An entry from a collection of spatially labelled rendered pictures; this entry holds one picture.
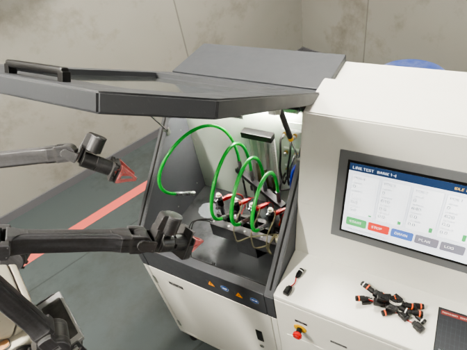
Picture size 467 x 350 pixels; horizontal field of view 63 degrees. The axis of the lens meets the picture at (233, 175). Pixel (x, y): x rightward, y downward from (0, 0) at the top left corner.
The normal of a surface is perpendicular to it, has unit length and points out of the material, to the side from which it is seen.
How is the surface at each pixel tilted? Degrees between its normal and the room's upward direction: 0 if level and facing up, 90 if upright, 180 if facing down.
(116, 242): 70
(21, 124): 90
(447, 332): 0
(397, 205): 76
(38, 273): 0
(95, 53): 90
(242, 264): 0
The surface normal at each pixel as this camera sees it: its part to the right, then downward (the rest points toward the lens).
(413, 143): -0.49, 0.46
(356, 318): -0.15, -0.73
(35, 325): 0.47, 0.28
